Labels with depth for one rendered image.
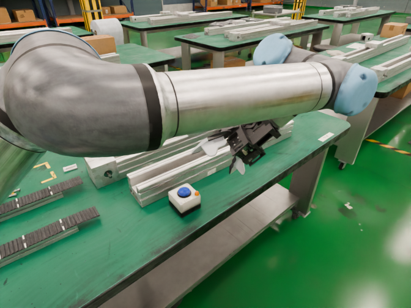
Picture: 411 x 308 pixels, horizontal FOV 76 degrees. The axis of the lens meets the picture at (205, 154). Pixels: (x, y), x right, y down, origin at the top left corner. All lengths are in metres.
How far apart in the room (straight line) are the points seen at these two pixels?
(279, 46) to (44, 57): 0.37
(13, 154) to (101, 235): 0.53
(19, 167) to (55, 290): 0.47
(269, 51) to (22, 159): 0.43
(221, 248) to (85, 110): 1.32
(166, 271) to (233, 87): 1.22
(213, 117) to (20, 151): 0.25
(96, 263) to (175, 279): 0.65
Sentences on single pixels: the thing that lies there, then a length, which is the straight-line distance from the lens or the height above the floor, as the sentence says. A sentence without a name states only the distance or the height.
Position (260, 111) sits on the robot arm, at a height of 1.29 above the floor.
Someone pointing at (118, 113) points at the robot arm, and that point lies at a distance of 0.26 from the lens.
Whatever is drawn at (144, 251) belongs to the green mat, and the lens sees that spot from 0.83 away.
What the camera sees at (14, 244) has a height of 0.81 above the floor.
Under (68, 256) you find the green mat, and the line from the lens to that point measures 0.89.
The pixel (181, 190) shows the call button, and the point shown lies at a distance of 0.87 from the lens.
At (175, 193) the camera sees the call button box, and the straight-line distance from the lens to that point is 0.89.
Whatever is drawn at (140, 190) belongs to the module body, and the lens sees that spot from 0.89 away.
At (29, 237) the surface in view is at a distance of 0.94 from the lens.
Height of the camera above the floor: 1.43
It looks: 34 degrees down
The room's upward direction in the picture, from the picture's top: straight up
